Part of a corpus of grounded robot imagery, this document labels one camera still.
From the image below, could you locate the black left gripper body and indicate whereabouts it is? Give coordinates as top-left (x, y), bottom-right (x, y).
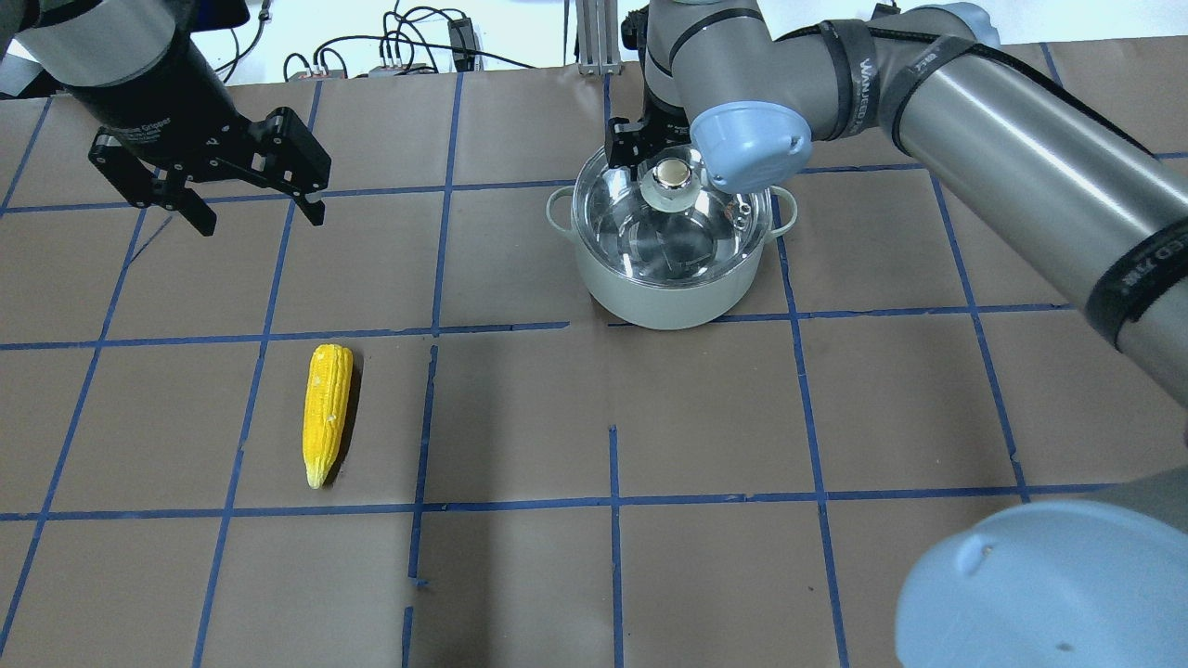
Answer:
top-left (65, 30), bottom-right (331, 198)

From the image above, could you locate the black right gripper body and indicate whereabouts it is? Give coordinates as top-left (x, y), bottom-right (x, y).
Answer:
top-left (640, 83), bottom-right (691, 149)

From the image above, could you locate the glass pot lid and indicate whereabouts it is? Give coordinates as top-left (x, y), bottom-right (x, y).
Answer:
top-left (571, 147), bottom-right (788, 289)

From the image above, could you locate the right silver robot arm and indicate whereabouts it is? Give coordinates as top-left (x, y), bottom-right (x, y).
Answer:
top-left (605, 1), bottom-right (1187, 667)

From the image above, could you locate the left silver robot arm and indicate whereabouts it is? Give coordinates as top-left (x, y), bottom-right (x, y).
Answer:
top-left (4, 1), bottom-right (331, 237)

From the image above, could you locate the pale green cooking pot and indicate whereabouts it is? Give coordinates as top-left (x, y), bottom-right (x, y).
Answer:
top-left (546, 145), bottom-right (798, 330)

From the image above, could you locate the yellow corn cob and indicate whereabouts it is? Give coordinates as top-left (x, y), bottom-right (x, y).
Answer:
top-left (302, 344), bottom-right (354, 490)

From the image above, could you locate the black power adapter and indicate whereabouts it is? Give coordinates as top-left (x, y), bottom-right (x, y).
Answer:
top-left (448, 18), bottom-right (478, 73)

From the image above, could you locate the aluminium frame post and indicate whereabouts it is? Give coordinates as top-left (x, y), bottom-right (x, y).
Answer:
top-left (575, 0), bottom-right (621, 76)

